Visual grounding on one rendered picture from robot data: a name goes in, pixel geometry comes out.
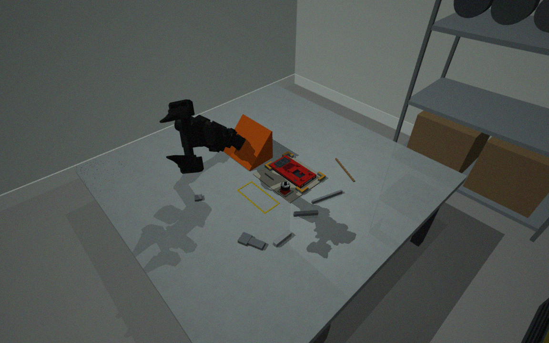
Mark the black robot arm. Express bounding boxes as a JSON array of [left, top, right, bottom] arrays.
[[174, 115, 246, 152]]

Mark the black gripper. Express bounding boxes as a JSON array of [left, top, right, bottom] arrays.
[[160, 100, 204, 174]]

